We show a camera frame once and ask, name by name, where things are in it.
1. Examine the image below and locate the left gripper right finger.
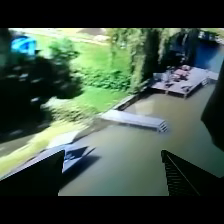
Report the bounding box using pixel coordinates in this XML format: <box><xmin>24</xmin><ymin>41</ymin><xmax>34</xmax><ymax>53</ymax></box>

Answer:
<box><xmin>160</xmin><ymin>149</ymin><xmax>224</xmax><ymax>197</ymax></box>

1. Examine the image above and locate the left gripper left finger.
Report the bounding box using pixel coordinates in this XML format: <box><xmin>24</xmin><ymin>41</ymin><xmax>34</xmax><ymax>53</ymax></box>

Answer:
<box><xmin>0</xmin><ymin>149</ymin><xmax>66</xmax><ymax>197</ymax></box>

